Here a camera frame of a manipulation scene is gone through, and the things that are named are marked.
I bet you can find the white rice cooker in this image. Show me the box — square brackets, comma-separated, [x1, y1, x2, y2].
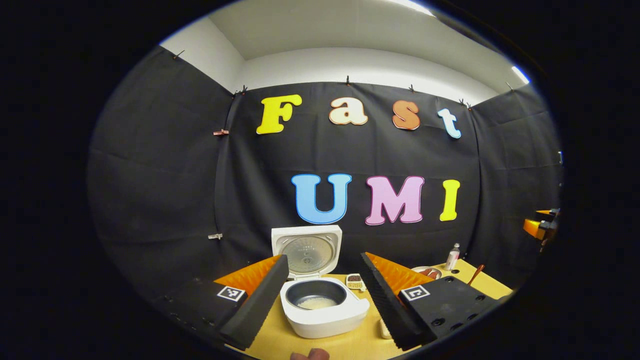
[271, 225, 371, 339]

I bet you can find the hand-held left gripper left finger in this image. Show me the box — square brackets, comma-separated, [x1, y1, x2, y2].
[155, 254, 290, 351]

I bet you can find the white rice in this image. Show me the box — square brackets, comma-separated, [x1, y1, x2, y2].
[298, 296, 337, 310]

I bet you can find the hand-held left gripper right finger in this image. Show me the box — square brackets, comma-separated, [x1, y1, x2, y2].
[359, 252, 501, 352]

